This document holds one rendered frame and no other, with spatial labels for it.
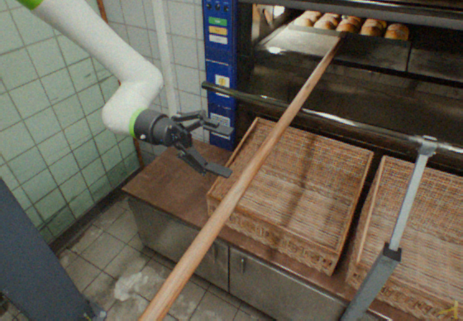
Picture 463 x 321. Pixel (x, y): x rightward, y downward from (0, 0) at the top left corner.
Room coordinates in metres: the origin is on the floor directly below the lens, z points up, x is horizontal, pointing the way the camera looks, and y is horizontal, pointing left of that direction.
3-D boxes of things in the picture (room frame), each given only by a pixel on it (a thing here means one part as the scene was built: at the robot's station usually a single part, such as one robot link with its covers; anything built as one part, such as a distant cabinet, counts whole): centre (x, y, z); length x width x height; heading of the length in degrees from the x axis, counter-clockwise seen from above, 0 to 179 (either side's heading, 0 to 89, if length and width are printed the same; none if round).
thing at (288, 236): (0.89, -0.26, 0.72); 0.56 x 0.49 x 0.28; 60
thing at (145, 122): (0.67, 0.21, 1.18); 0.12 x 0.06 x 0.09; 152
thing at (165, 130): (0.63, 0.14, 1.18); 0.09 x 0.07 x 0.08; 62
